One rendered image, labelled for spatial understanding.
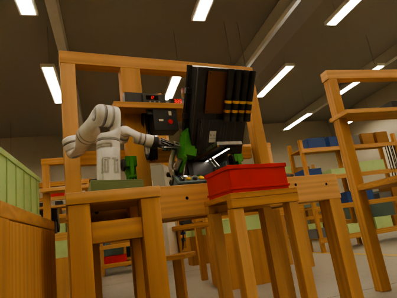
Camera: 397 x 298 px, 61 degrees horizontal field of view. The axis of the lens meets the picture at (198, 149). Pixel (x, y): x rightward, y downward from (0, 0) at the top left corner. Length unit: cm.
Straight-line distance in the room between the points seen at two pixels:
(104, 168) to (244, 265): 65
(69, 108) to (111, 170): 102
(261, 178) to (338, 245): 81
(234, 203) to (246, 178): 13
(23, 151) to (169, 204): 1119
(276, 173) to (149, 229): 64
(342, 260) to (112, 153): 142
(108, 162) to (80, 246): 34
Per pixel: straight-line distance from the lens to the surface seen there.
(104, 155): 135
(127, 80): 243
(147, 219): 122
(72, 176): 216
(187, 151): 196
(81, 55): 247
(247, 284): 139
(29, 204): 130
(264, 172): 151
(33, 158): 1252
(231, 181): 141
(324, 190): 212
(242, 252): 138
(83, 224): 119
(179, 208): 162
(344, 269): 216
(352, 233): 736
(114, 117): 141
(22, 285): 100
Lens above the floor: 66
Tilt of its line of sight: 14 degrees up
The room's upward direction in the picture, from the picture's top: 8 degrees counter-clockwise
